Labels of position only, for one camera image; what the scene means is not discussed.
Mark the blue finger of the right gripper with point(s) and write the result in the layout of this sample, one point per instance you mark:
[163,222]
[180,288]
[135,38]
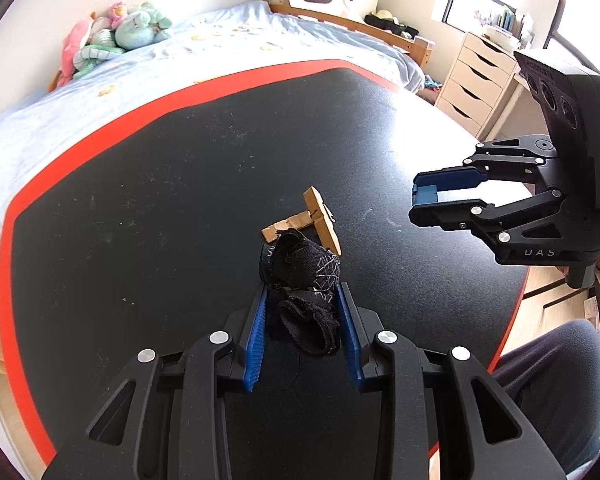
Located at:
[450,179]
[455,215]

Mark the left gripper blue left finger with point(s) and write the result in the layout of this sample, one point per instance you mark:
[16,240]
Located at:
[252,340]

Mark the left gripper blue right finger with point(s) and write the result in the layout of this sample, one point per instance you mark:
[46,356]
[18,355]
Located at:
[353,335]

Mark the black patterned sock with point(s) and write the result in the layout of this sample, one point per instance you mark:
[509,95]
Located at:
[301,277]

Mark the blue binder clip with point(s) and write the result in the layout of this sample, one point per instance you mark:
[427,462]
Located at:
[424,195]

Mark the white drawer cabinet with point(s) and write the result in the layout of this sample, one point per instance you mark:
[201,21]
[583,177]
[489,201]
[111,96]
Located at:
[474,91]

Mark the black red-edged table mat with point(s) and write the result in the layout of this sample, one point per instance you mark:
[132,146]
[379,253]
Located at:
[146,233]

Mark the bed with blue sheet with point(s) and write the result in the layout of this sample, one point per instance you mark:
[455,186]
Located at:
[38,129]

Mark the teal plush toy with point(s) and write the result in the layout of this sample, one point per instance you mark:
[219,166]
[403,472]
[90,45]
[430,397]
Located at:
[142,27]

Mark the striped green plush toy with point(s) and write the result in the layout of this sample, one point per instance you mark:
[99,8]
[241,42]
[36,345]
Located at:
[91,56]

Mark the pink plush toy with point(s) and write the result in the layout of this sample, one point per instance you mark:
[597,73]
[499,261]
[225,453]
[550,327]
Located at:
[73,43]

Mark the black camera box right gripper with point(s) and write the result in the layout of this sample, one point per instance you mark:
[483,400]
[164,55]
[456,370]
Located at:
[568,93]

